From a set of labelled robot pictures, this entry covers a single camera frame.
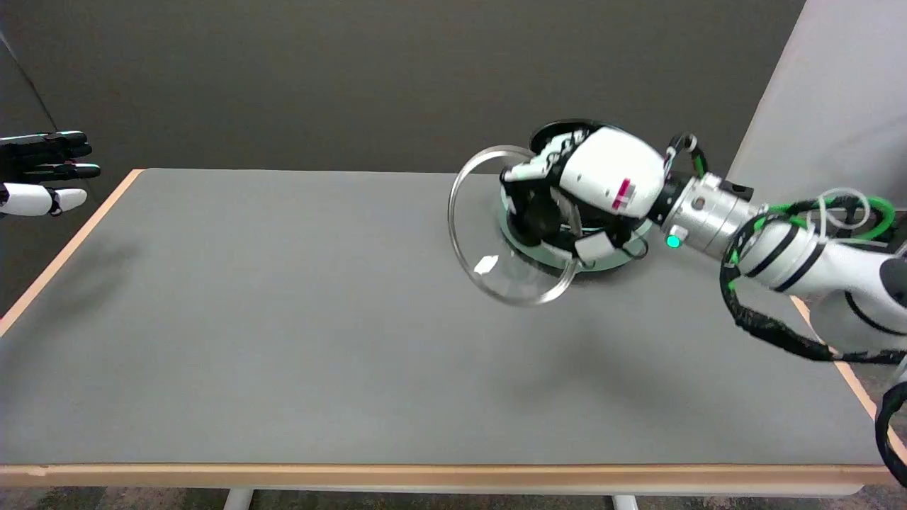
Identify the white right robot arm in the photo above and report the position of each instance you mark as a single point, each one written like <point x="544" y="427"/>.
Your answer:
<point x="801" y="255"/>

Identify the mint green induction cooker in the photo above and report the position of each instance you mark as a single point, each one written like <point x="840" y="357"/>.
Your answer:
<point x="613" y="263"/>

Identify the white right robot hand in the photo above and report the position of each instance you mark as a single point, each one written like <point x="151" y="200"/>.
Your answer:
<point x="609" y="170"/>

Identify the glass pot lid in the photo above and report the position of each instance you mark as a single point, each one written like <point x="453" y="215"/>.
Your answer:
<point x="489" y="234"/>

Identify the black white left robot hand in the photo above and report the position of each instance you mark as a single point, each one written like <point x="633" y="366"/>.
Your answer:
<point x="32" y="200"/>

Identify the white table leg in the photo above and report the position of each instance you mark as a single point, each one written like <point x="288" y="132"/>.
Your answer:
<point x="625" y="502"/>
<point x="238" y="500"/>

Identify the grey table mat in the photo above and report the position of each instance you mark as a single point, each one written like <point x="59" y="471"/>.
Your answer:
<point x="319" y="319"/>

